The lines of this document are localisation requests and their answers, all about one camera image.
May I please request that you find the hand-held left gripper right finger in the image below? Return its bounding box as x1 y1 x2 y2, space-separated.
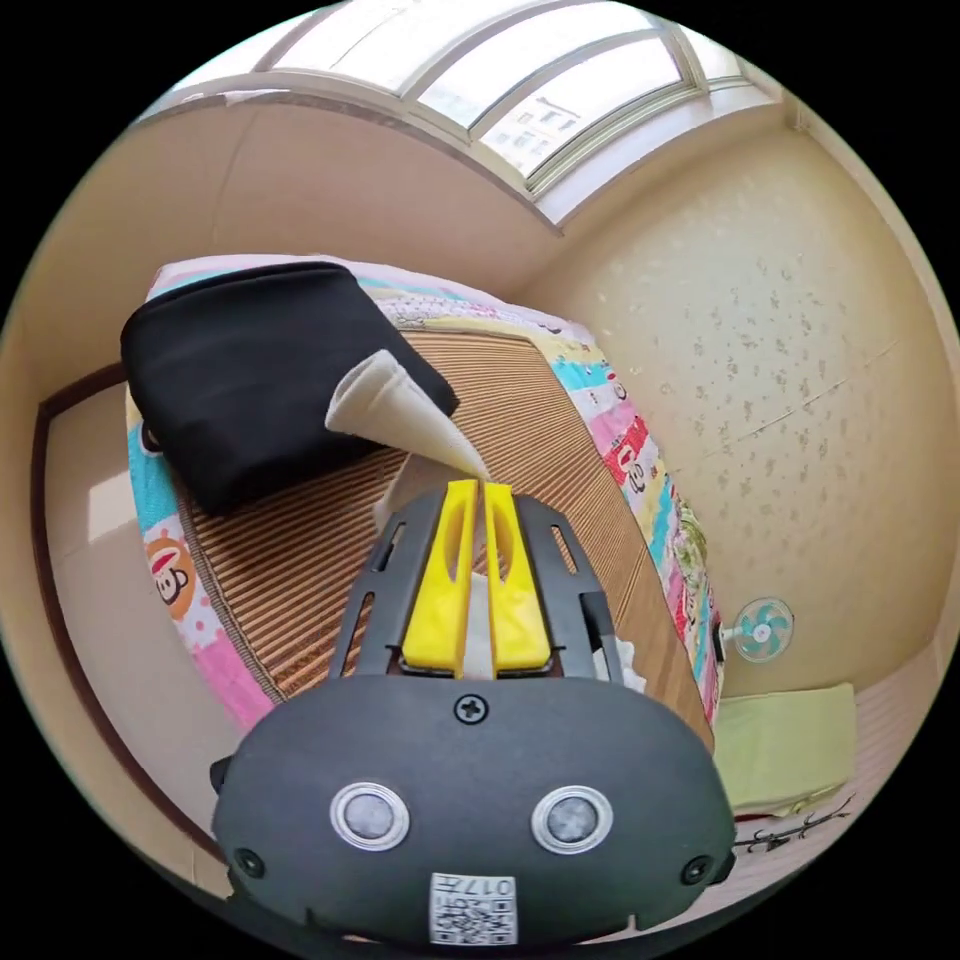
483 482 551 674

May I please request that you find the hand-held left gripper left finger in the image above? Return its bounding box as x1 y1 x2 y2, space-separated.
399 479 479 673

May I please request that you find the white long sleeve shirt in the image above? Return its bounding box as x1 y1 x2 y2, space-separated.
324 349 648 693

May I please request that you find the bed with woven mat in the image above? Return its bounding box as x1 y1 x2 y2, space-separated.
125 254 726 754

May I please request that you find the small teal fan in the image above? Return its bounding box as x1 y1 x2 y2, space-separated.
718 596 795 665

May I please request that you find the pile of clothes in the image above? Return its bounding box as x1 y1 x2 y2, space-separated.
120 261 460 516

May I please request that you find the light green folded cloth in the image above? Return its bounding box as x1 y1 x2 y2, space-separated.
712 682 858 817

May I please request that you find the window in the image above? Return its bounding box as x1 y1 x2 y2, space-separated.
136 0 789 235

